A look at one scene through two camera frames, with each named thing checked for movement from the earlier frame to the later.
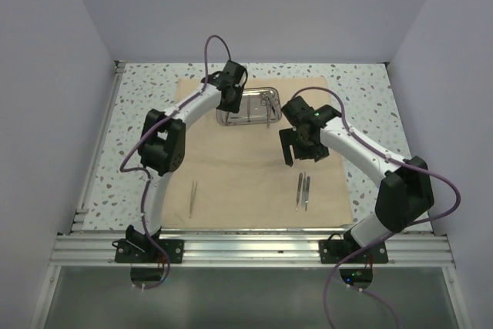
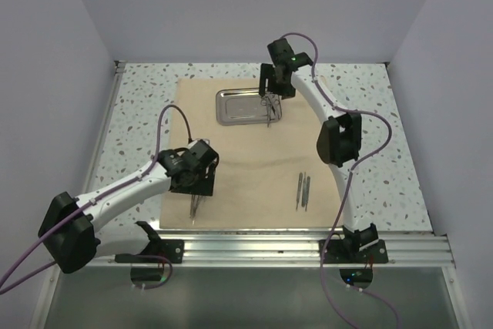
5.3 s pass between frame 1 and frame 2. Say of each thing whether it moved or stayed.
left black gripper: moved
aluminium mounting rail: stayed
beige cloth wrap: stayed
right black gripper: moved
